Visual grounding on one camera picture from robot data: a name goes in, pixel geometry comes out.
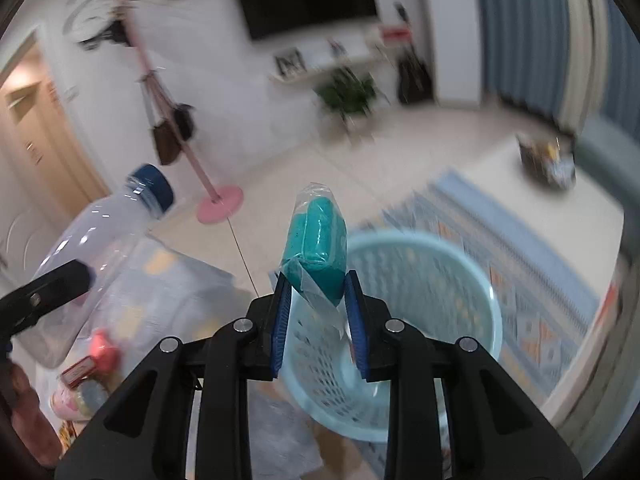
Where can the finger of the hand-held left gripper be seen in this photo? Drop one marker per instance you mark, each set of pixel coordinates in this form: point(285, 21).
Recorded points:
point(45, 292)

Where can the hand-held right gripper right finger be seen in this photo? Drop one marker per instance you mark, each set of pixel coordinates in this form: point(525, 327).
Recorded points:
point(356, 330)

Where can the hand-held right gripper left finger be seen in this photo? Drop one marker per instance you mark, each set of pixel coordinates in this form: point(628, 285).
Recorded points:
point(281, 330)

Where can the clear plastic bottle blue cap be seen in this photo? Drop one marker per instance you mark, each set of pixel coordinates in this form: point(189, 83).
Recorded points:
point(90, 250)

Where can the light blue plastic basket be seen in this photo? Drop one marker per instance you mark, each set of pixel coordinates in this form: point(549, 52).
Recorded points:
point(450, 300)

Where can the teal sponge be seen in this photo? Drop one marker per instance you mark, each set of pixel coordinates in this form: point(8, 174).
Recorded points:
point(312, 230)

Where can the person's left hand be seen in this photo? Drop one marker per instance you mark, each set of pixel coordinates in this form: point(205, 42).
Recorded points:
point(22, 410)

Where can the pink plastic wrapper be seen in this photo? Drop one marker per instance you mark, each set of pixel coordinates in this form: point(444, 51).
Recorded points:
point(105, 350)

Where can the red rimmed packet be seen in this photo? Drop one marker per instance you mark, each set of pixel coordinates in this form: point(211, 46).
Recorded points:
point(77, 371)

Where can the pink coat rack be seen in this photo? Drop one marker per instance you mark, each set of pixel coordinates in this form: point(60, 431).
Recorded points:
point(220, 207)

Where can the blue patterned rug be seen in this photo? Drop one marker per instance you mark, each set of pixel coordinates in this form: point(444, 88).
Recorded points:
point(525, 270)

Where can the brown tote bag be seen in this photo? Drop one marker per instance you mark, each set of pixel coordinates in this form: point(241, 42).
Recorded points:
point(165, 145)

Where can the white coffee table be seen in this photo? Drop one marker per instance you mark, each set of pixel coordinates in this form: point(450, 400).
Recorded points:
point(500, 175)

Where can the small black bag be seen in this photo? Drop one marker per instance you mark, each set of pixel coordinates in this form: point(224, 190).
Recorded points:
point(184, 120)

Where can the potted green plant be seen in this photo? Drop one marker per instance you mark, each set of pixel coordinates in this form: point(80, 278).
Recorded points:
point(347, 92)

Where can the dark bowl with small things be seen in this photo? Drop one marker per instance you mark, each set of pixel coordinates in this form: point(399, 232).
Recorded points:
point(545, 162)

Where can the black guitar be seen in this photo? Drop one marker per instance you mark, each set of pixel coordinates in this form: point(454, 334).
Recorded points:
point(414, 80)

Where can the teal sofa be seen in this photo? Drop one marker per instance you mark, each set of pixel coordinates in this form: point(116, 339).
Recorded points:
point(607, 160)

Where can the white standing air conditioner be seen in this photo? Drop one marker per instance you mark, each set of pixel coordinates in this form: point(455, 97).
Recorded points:
point(450, 35)

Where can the blue curtain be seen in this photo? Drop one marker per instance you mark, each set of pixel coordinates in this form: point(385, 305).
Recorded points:
point(622, 60)
point(520, 35)

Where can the beige curtain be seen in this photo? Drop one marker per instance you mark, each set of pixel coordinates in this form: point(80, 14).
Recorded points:
point(582, 50)

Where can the white light switch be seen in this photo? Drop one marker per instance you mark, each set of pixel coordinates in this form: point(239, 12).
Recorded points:
point(72, 93)

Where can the white wavy wall shelf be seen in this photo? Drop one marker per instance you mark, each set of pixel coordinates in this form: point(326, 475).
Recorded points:
point(325, 67)

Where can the black butterfly picture frame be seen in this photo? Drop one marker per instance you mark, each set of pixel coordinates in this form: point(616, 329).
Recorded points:
point(290, 62)

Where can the panda wall clock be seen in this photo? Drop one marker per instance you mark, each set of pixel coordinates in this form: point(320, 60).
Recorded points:
point(100, 30)

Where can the red and white wall box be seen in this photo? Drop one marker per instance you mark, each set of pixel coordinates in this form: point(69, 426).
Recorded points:
point(397, 34)

